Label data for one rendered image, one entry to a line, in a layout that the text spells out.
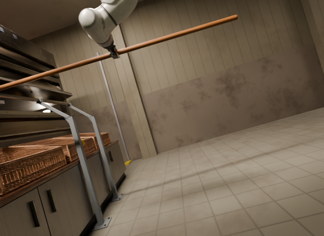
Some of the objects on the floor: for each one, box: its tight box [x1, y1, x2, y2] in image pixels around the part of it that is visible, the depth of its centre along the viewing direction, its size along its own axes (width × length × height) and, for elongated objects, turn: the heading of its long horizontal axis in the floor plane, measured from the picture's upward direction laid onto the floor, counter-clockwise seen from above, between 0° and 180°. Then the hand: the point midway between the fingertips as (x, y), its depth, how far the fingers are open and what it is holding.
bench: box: [0, 140, 126, 236], centre depth 162 cm, size 56×242×58 cm, turn 92°
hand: (115, 53), depth 113 cm, fingers closed on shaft, 3 cm apart
